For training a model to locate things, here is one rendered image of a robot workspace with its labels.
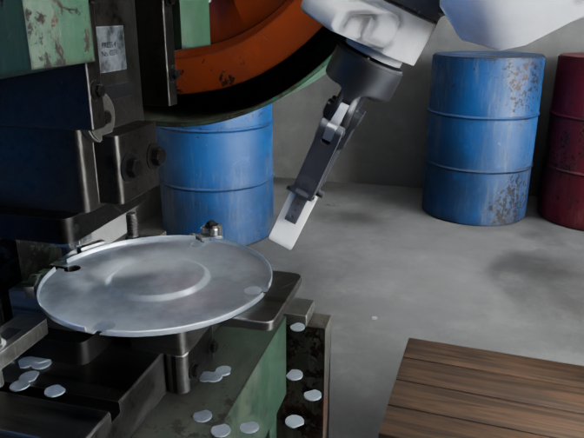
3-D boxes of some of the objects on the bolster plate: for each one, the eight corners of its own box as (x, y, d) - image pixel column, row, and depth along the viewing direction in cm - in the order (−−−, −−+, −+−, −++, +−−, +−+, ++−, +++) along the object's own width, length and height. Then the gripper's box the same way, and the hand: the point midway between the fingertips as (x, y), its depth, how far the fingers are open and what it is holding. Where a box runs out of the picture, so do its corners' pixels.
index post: (225, 275, 98) (223, 219, 95) (218, 283, 95) (215, 225, 92) (209, 274, 98) (206, 217, 95) (202, 281, 96) (198, 223, 93)
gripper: (401, 76, 57) (295, 280, 66) (409, 64, 69) (320, 238, 78) (328, 40, 57) (235, 247, 66) (349, 35, 69) (268, 211, 78)
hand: (292, 217), depth 71 cm, fingers closed
